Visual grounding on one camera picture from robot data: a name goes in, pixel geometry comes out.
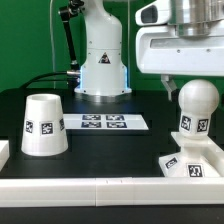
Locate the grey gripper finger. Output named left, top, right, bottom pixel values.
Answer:
left=161, top=74, right=178, bottom=102

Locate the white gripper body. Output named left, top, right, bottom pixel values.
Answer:
left=136, top=25, right=224, bottom=76

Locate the white lamp bulb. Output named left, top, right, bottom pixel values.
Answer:
left=178, top=79, right=219, bottom=139

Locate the white lamp base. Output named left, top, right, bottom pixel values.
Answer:
left=159, top=132, right=224, bottom=178

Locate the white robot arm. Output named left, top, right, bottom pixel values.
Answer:
left=75, top=0, right=224, bottom=101

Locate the white lamp shade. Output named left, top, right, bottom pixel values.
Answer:
left=21, top=94, right=68, bottom=156

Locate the white marker tag plate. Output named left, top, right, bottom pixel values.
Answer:
left=64, top=114, right=148, bottom=130

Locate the white left fence block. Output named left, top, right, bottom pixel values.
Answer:
left=0, top=140, right=9, bottom=171

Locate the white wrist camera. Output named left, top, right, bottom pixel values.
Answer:
left=135, top=0, right=171, bottom=26

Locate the black cable bundle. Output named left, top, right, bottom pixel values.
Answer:
left=20, top=70, right=82, bottom=90

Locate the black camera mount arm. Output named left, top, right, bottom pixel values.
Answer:
left=58, top=0, right=84, bottom=70

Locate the white front fence rail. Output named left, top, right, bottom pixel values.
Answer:
left=0, top=178, right=224, bottom=207

